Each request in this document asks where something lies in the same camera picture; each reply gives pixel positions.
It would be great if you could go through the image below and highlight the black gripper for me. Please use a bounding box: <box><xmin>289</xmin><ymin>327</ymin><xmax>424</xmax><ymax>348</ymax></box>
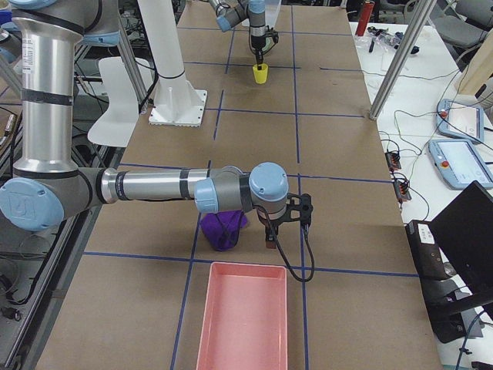
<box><xmin>250</xmin><ymin>35</ymin><xmax>266</xmax><ymax>70</ymax></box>
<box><xmin>257</xmin><ymin>212</ymin><xmax>286</xmax><ymax>249</ymax></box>

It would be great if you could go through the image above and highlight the yellow plastic cup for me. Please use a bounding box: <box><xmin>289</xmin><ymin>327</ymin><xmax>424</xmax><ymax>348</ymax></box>
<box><xmin>252</xmin><ymin>63</ymin><xmax>269</xmax><ymax>85</ymax></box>

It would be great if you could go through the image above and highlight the purple cloth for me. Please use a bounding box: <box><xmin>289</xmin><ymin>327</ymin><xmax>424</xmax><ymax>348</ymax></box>
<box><xmin>200</xmin><ymin>210</ymin><xmax>248</xmax><ymax>251</ymax></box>

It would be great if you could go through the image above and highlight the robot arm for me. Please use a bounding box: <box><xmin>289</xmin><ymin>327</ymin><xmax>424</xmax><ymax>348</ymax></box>
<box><xmin>208</xmin><ymin>0</ymin><xmax>267</xmax><ymax>70</ymax></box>
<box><xmin>1</xmin><ymin>1</ymin><xmax>289</xmax><ymax>240</ymax></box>

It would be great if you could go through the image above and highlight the clear plastic bin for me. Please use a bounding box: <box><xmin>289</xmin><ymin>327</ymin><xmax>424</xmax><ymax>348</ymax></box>
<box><xmin>264</xmin><ymin>0</ymin><xmax>282</xmax><ymax>28</ymax></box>

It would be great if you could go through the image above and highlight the pink plastic tray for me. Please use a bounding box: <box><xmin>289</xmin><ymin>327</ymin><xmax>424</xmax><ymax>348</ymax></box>
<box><xmin>196</xmin><ymin>262</ymin><xmax>288</xmax><ymax>370</ymax></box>

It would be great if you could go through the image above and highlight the red cylinder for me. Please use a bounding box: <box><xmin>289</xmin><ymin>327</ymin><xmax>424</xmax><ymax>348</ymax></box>
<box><xmin>355</xmin><ymin>0</ymin><xmax>375</xmax><ymax>37</ymax></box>

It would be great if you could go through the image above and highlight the white chair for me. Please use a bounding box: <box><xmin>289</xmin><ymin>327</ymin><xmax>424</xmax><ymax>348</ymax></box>
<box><xmin>88</xmin><ymin>56</ymin><xmax>142</xmax><ymax>147</ymax></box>

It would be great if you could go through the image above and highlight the black laptop on stand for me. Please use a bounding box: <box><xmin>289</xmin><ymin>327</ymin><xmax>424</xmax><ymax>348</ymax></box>
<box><xmin>405</xmin><ymin>181</ymin><xmax>492</xmax><ymax>343</ymax></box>

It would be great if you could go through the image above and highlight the teach pendant far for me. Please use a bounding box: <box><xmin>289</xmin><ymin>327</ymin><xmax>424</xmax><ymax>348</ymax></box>
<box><xmin>436</xmin><ymin>99</ymin><xmax>485</xmax><ymax>144</ymax></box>

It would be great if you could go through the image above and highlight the teach pendant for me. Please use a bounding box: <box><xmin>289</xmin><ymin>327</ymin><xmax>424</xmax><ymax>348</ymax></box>
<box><xmin>428</xmin><ymin>139</ymin><xmax>492</xmax><ymax>190</ymax></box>
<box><xmin>436</xmin><ymin>99</ymin><xmax>485</xmax><ymax>144</ymax></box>

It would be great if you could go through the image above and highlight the teach pendant near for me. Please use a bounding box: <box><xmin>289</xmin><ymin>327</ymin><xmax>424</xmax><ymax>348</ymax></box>
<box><xmin>428</xmin><ymin>139</ymin><xmax>492</xmax><ymax>190</ymax></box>

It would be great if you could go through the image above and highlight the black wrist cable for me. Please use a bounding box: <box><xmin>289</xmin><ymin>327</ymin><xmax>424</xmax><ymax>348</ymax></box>
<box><xmin>253</xmin><ymin>206</ymin><xmax>316</xmax><ymax>284</ymax></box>
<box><xmin>250</xmin><ymin>25</ymin><xmax>280</xmax><ymax>55</ymax></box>

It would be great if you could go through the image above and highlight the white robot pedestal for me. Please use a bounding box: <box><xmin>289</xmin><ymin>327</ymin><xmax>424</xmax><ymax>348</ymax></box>
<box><xmin>138</xmin><ymin>0</ymin><xmax>207</xmax><ymax>127</ymax></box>

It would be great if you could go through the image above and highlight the grey aluminium post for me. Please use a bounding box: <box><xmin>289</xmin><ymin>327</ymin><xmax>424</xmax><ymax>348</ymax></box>
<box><xmin>369</xmin><ymin>0</ymin><xmax>436</xmax><ymax>120</ymax></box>

